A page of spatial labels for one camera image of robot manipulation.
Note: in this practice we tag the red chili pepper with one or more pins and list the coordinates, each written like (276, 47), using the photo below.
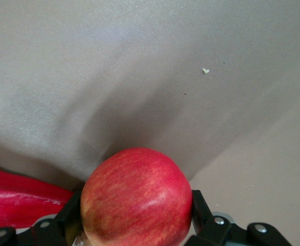
(17, 197)

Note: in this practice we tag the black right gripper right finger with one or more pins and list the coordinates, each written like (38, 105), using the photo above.
(211, 232)

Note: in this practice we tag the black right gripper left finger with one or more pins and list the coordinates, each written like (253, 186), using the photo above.
(50, 232)

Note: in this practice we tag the red apple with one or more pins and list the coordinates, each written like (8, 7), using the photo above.
(137, 197)

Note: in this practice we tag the small pale crumb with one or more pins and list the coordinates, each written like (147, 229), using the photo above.
(205, 70)

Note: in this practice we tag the brown table cover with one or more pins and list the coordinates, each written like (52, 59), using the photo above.
(114, 64)

